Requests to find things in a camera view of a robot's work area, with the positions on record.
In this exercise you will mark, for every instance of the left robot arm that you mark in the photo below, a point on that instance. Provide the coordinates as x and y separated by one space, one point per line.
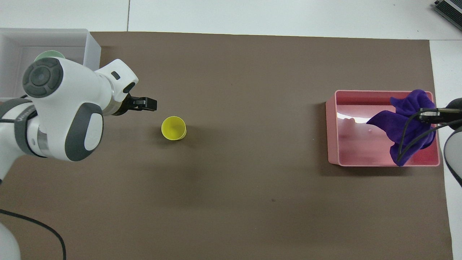
65 97

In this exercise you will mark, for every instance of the yellow plastic cup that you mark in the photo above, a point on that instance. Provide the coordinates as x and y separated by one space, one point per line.
173 128

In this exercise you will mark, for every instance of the grey black electronic device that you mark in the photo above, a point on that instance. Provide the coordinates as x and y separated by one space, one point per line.
449 9

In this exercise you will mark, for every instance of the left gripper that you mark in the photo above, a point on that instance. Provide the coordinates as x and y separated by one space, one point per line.
124 108

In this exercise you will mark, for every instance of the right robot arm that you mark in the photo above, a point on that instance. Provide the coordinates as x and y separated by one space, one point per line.
447 151

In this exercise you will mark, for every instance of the purple cloth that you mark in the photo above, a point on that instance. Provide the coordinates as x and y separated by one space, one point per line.
393 124

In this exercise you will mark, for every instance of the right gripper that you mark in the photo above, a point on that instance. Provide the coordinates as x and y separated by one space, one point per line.
455 112

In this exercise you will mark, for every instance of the white translucent plastic box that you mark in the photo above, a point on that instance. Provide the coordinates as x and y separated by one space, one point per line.
93 47

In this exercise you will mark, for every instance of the pink plastic box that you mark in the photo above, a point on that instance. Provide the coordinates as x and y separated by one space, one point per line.
355 144

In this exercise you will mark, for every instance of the light green plastic cup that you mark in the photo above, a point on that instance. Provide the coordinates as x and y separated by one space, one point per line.
50 55

